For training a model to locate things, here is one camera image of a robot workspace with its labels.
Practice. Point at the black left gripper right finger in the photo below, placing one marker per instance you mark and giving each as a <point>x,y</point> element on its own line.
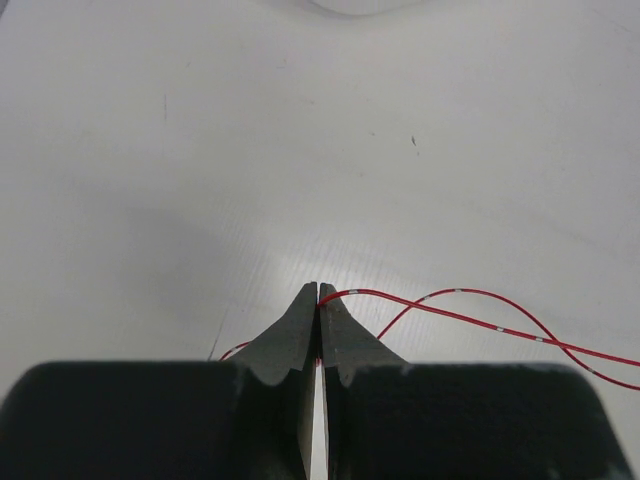
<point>387,418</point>

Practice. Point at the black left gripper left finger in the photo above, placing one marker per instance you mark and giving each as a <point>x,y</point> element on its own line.
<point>247,417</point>

